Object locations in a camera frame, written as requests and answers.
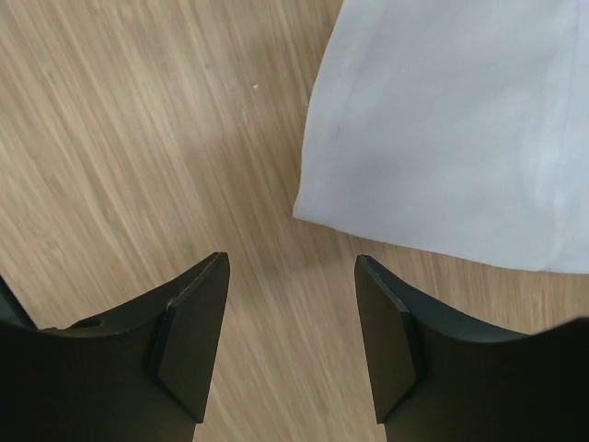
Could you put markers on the white t shirt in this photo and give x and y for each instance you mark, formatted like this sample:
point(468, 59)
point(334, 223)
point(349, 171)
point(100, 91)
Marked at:
point(456, 127)

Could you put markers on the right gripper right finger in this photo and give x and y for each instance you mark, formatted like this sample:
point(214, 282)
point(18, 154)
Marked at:
point(437, 374)

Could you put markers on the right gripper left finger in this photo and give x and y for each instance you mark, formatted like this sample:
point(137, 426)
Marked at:
point(139, 372)

